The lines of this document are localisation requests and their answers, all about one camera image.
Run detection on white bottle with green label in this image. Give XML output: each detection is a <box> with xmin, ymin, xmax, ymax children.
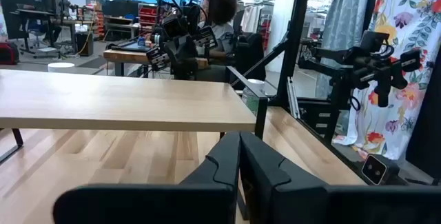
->
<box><xmin>241</xmin><ymin>78</ymin><xmax>265</xmax><ymax>116</ymax></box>

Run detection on silver metal bracket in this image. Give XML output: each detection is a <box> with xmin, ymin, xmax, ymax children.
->
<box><xmin>287</xmin><ymin>77</ymin><xmax>301</xmax><ymax>120</ymax></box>

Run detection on grey-blue curtain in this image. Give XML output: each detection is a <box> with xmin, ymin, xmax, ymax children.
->
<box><xmin>315</xmin><ymin>0</ymin><xmax>372</xmax><ymax>100</ymax></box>

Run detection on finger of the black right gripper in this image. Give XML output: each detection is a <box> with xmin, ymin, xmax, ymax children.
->
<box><xmin>374</xmin><ymin>77</ymin><xmax>384</xmax><ymax>108</ymax></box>
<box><xmin>382</xmin><ymin>76</ymin><xmax>393</xmax><ymax>108</ymax></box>

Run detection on red bag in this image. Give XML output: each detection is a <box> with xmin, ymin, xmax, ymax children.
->
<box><xmin>0</xmin><ymin>41</ymin><xmax>20</xmax><ymax>65</ymax></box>

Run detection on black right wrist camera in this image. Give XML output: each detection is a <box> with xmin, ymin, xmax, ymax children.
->
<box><xmin>359</xmin><ymin>30</ymin><xmax>391</xmax><ymax>55</ymax></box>

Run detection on wooden background table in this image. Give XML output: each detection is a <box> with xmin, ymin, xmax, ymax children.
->
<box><xmin>103</xmin><ymin>49</ymin><xmax>209</xmax><ymax>77</ymax></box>

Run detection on black panel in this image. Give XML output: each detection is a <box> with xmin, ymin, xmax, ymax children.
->
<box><xmin>405</xmin><ymin>43</ymin><xmax>441</xmax><ymax>180</ymax></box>

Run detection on white floral cloth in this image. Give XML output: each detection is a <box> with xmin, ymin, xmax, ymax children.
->
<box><xmin>331</xmin><ymin>0</ymin><xmax>441</xmax><ymax>162</ymax></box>

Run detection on person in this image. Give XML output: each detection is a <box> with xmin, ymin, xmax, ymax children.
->
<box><xmin>196</xmin><ymin>0</ymin><xmax>239</xmax><ymax>58</ymax></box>

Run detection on black aluminium rig frame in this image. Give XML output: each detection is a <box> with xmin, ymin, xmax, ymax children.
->
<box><xmin>230</xmin><ymin>0</ymin><xmax>441</xmax><ymax>187</ymax></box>

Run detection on tall white medicine bottle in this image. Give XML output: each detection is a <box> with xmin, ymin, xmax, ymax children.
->
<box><xmin>47</xmin><ymin>62</ymin><xmax>76</xmax><ymax>74</ymax></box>

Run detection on black waste bin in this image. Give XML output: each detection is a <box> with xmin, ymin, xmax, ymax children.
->
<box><xmin>74</xmin><ymin>30</ymin><xmax>94</xmax><ymax>57</ymax></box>

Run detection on black background workstation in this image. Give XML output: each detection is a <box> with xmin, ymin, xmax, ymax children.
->
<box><xmin>0</xmin><ymin>0</ymin><xmax>58</xmax><ymax>42</ymax></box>

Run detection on black office chair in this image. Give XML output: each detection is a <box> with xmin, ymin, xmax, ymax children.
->
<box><xmin>235</xmin><ymin>32</ymin><xmax>267</xmax><ymax>82</ymax></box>

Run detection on red storage bins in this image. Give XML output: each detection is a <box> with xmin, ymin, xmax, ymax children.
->
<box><xmin>139</xmin><ymin>3</ymin><xmax>158</xmax><ymax>28</ymax></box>

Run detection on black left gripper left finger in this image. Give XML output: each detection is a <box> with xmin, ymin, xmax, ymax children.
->
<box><xmin>53</xmin><ymin>131</ymin><xmax>241</xmax><ymax>224</ymax></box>

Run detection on grey table-level camera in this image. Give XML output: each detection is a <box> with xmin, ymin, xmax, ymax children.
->
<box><xmin>360</xmin><ymin>153</ymin><xmax>389</xmax><ymax>186</ymax></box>

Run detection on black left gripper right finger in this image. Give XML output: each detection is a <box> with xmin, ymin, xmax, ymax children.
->
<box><xmin>240</xmin><ymin>131</ymin><xmax>441</xmax><ymax>224</ymax></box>

